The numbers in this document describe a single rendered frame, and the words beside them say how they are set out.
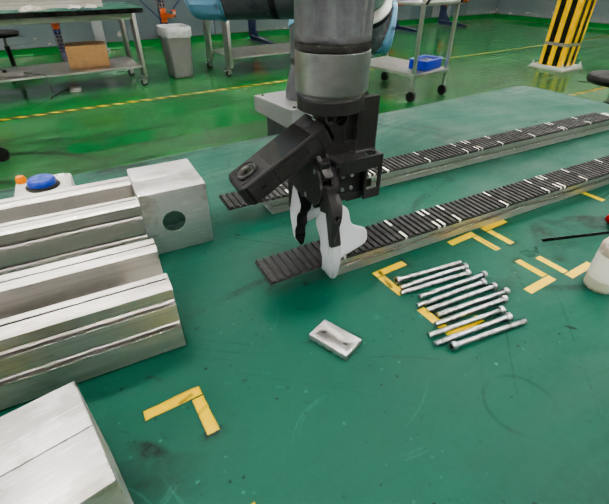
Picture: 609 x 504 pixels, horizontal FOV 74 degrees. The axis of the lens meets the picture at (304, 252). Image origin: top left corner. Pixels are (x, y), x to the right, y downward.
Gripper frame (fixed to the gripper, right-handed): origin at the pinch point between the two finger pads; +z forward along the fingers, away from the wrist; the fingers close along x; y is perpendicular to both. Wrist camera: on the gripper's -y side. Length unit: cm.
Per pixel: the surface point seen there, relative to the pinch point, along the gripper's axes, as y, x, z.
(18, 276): -31.4, 3.6, -5.5
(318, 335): -5.0, -11.0, 2.2
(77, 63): -18, 495, 56
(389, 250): 11.8, -1.6, 2.1
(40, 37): -57, 767, 60
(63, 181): -27.3, 32.3, -2.9
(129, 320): -22.7, -5.1, -3.1
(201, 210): -10.3, 13.9, -2.4
